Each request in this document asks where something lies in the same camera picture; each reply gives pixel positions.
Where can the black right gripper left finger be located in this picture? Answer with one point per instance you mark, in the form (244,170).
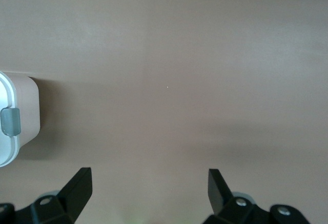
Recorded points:
(64,206)

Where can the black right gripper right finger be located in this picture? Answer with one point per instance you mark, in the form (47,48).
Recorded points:
(230,211)

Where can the white container lid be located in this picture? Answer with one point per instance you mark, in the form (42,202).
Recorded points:
(6,147)

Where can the translucent plastic storage box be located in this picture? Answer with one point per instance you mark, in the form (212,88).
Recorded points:
(28,106)

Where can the brown table cover sheet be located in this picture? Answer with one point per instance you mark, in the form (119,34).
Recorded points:
(179,55)

